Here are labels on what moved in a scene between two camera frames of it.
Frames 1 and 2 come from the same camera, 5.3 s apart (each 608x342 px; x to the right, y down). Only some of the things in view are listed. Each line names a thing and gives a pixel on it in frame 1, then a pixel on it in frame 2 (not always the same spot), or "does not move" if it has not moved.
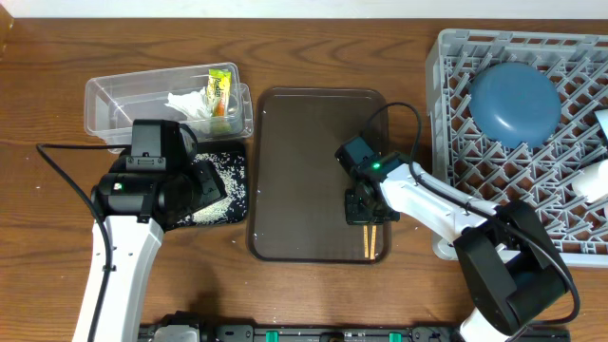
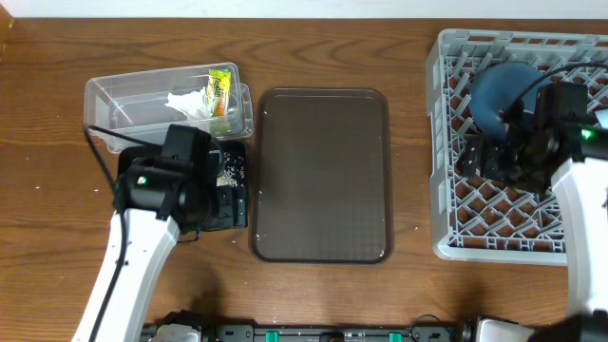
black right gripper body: x=358 y=211 -> x=509 y=165
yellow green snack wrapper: x=218 y=84 does not move
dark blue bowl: x=514 y=104 does not move
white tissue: x=193 y=104 does not move
